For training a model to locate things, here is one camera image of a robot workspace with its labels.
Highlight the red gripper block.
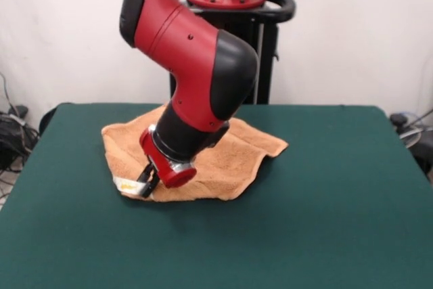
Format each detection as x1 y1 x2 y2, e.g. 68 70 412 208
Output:
137 129 198 199

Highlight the orange terry towel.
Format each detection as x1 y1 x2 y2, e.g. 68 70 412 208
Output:
101 104 289 202

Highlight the dark green table cloth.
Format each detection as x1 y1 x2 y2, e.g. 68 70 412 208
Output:
0 102 433 289

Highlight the small black oval device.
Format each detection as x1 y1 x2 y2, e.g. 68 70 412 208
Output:
389 114 409 127

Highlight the black cable tangle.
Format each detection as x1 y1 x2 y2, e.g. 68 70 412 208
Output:
0 72 41 202

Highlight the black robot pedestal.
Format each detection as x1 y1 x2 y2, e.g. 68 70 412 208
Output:
167 0 297 106

